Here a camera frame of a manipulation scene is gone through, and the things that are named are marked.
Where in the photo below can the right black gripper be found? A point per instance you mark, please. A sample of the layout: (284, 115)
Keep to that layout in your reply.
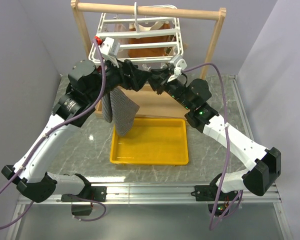
(161, 82)

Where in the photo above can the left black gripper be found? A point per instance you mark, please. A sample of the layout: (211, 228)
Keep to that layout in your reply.
(132, 77)

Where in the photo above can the grey striped underwear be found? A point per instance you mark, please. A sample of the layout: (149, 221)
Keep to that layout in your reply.
(119, 109)

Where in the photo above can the white plastic clip hanger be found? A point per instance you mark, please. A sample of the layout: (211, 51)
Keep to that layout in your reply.
(142, 36)

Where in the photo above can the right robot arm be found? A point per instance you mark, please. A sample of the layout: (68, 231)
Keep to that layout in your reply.
(262, 165)

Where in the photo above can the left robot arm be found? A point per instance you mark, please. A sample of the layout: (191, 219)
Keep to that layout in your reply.
(86, 87)

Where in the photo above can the wooden hanging rack stand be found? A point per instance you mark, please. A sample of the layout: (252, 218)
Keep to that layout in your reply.
(151, 104)

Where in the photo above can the yellow plastic tray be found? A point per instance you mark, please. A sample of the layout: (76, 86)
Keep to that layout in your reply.
(151, 141)

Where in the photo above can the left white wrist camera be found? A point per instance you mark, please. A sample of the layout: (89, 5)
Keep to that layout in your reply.
(109, 48)

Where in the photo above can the aluminium mounting rail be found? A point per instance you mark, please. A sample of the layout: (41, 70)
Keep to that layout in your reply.
(150, 211)

